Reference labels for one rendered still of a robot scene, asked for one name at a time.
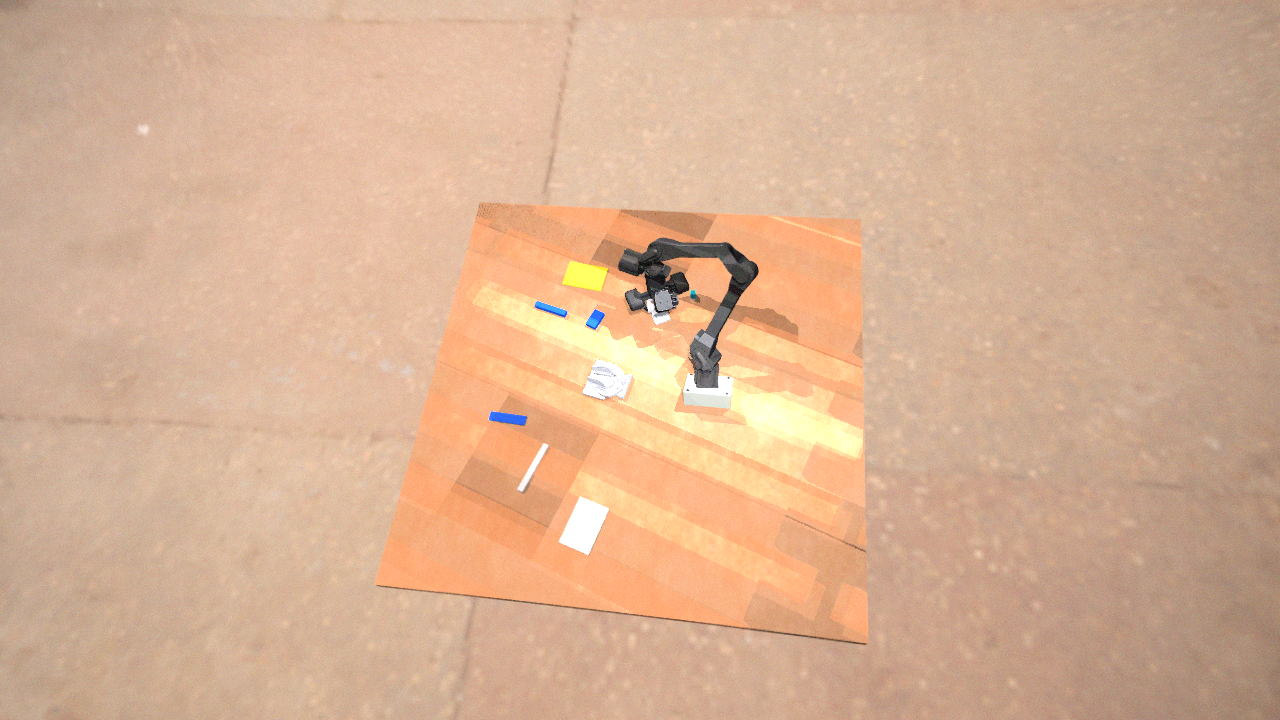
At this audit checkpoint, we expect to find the yellow flat plate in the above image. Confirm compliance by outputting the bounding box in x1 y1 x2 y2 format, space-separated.
562 263 608 291

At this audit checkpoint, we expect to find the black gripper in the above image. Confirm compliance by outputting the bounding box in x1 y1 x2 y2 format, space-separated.
625 272 689 311

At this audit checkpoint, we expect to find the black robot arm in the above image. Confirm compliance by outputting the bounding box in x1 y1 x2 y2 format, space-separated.
618 238 759 389

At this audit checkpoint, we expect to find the white flat bar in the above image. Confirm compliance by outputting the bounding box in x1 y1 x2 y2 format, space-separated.
518 443 549 492

